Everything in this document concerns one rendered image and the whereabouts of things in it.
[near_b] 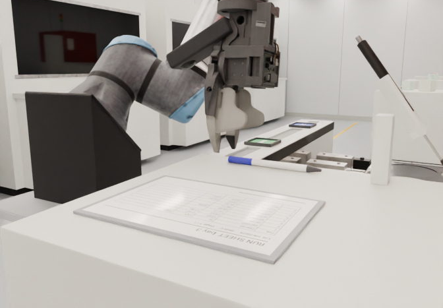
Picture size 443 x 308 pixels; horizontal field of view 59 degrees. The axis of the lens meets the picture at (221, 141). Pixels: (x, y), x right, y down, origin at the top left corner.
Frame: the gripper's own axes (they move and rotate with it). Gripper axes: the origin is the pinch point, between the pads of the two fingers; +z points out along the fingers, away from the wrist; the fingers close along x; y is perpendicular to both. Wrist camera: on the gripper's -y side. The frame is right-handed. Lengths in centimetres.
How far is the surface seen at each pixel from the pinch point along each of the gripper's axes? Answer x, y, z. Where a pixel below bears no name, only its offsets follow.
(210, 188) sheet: -13.3, 5.6, 3.8
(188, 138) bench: 392, -246, 53
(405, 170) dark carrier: 35.1, 25.0, 6.2
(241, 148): 13.1, -2.3, 2.5
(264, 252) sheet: -25.5, 16.9, 4.6
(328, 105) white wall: 822, -152, 2
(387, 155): -2.1, 23.4, -0.9
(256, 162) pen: -0.4, 6.0, 2.4
